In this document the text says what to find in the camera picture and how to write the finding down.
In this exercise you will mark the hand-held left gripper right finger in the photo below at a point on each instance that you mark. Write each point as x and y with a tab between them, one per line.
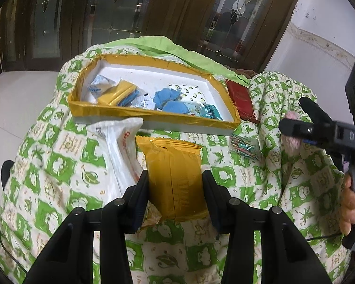
208	201

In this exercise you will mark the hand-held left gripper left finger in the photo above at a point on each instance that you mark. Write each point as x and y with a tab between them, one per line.
140	201

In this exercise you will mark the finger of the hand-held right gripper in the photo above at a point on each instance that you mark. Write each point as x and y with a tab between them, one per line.
307	131
316	109

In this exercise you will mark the person's right hand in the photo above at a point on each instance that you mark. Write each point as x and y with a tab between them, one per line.
350	204

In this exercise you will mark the white foam box yellow edge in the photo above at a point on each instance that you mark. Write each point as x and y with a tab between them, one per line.
165	77

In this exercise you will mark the blue packets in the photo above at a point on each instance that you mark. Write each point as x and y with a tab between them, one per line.
165	97

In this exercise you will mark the green white printed quilt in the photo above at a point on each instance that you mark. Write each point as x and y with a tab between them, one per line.
62	159

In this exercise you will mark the pink fuzzy cloth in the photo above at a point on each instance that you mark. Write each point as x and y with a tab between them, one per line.
294	142

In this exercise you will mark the teal printed packet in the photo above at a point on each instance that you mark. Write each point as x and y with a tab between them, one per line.
208	112

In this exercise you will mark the red box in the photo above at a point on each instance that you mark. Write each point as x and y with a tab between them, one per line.
241	97

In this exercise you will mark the blue cloth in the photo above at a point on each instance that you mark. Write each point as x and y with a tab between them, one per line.
176	108

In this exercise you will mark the black chair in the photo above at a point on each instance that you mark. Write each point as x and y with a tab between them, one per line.
6	174

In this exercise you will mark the large yellow packet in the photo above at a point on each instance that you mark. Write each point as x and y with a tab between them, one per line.
174	177

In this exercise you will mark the white plastic bag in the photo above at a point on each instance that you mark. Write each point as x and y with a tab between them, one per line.
118	159

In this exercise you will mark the wooden glass door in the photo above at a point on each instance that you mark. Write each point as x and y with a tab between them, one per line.
165	6

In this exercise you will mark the clear bag of colourful strips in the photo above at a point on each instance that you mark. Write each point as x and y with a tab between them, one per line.
244	149

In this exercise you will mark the small yellow packet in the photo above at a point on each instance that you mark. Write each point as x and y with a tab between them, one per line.
118	93

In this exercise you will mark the white dotted cloth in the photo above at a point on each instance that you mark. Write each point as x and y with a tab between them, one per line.
192	93

